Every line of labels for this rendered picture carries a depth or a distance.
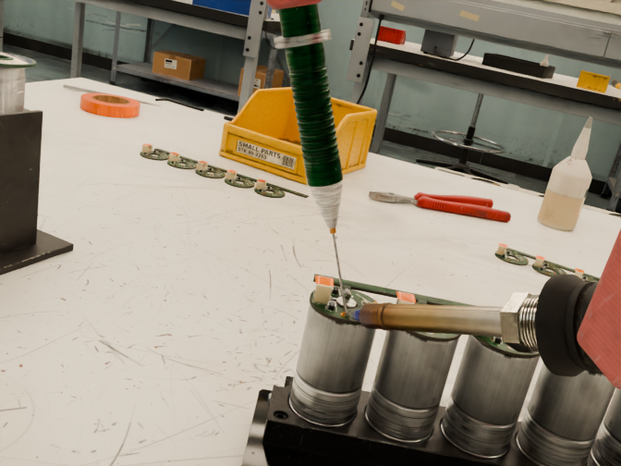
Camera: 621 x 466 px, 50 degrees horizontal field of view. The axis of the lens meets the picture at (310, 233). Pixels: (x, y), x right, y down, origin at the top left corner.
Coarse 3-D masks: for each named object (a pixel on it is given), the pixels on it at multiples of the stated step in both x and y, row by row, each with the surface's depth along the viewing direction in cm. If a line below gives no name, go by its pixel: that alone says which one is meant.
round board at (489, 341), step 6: (474, 336) 23; (480, 336) 22; (486, 342) 22; (492, 342) 22; (498, 342) 22; (492, 348) 22; (498, 348) 22; (504, 348) 22; (510, 354) 22; (516, 354) 22; (522, 354) 22; (528, 354) 22; (534, 354) 22
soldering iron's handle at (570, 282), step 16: (544, 288) 16; (560, 288) 16; (576, 288) 16; (592, 288) 15; (544, 304) 16; (560, 304) 16; (576, 304) 15; (544, 320) 16; (560, 320) 15; (576, 320) 15; (544, 336) 16; (560, 336) 15; (576, 336) 15; (544, 352) 16; (560, 352) 16; (576, 352) 15; (560, 368) 16; (576, 368) 16; (592, 368) 16
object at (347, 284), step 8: (336, 280) 25; (344, 280) 25; (352, 288) 24; (360, 288) 24; (368, 288) 24; (376, 288) 25; (384, 288) 25; (392, 296) 24; (416, 296) 25; (424, 296) 25; (432, 304) 24; (440, 304) 24; (448, 304) 24; (456, 304) 25; (464, 304) 25
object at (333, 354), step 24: (312, 312) 22; (312, 336) 22; (336, 336) 22; (360, 336) 22; (312, 360) 23; (336, 360) 22; (360, 360) 23; (312, 384) 23; (336, 384) 23; (360, 384) 23; (312, 408) 23; (336, 408) 23
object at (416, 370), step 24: (408, 336) 22; (384, 360) 23; (408, 360) 22; (432, 360) 22; (384, 384) 23; (408, 384) 22; (432, 384) 22; (384, 408) 23; (408, 408) 23; (432, 408) 23; (384, 432) 23; (408, 432) 23
